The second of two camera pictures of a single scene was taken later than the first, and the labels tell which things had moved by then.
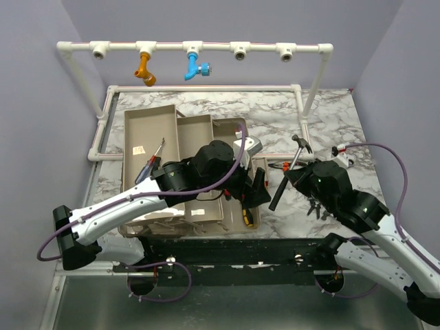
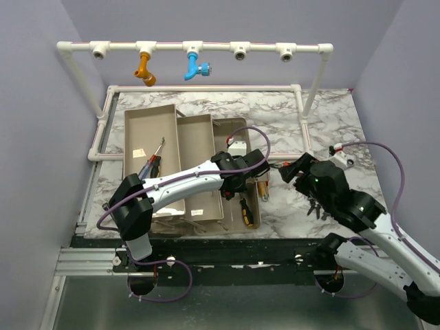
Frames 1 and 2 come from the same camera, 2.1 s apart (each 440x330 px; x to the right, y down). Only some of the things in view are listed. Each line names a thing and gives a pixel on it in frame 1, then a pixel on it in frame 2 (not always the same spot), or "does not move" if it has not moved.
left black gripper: (249, 194) -> (241, 190)
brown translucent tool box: (144, 129) does not move
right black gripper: (299, 177) does not move
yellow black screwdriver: (247, 217) does not move
